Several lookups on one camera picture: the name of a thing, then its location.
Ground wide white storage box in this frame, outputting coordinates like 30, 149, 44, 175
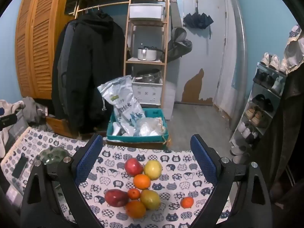
128, 3, 165, 21

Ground clear plastic bag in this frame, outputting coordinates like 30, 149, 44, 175
134, 117, 165, 137

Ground large orange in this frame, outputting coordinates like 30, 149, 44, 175
133, 174, 151, 190
125, 200, 146, 219

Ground white printed rice bag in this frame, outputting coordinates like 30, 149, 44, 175
97, 75, 146, 136

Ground yellow-green apple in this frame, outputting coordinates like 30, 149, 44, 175
140, 189, 161, 210

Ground lace trimmed cloth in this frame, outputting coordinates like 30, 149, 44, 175
284, 25, 304, 75

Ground green glass bowl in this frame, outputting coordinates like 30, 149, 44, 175
36, 147, 76, 167

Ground pale door with peeled paint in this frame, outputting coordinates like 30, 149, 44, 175
173, 0, 228, 106

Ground elongated red apple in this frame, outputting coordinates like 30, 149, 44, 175
105, 189, 130, 207

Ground steel pot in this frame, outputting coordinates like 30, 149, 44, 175
135, 69, 161, 83

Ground wooden louvered wardrobe doors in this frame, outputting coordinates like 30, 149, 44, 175
15, 0, 72, 99

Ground black phone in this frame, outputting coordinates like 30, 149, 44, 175
12, 154, 29, 178

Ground cat print tablecloth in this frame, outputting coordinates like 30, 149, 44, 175
0, 126, 232, 228

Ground dark folded umbrella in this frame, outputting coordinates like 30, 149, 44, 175
183, 12, 214, 30

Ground wooden clothes rail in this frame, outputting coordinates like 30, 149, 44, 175
75, 1, 130, 19

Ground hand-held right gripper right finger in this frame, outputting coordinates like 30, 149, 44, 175
190, 134, 271, 228

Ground yellow apple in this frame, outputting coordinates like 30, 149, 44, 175
144, 160, 163, 180

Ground round red apple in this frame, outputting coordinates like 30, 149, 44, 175
125, 158, 144, 177

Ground small tangerine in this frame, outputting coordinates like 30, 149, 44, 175
180, 197, 194, 209
127, 188, 140, 200

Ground white patterned drawer box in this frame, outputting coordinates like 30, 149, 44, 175
132, 77, 164, 106

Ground black jacket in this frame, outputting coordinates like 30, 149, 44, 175
51, 11, 126, 135

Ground brown cardboard box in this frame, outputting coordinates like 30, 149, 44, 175
104, 139, 172, 150

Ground white cooking pot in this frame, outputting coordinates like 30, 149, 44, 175
137, 45, 164, 61

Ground teal basket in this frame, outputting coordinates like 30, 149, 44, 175
106, 108, 171, 145

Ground translucent plastic drawer unit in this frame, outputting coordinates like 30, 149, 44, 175
163, 82, 176, 120

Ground grey hanging bag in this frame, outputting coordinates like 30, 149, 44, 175
166, 0, 193, 63

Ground dark hanging coat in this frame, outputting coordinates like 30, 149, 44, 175
259, 64, 304, 209

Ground grey vertical pipe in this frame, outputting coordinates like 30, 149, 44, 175
229, 0, 246, 131

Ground pile of clothes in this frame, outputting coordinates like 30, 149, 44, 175
0, 97, 49, 148

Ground wooden crate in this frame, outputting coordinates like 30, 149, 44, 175
46, 116, 81, 138

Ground wooden shelf rack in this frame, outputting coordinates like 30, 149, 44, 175
123, 0, 170, 110

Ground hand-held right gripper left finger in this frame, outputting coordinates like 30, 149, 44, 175
21, 133, 104, 228

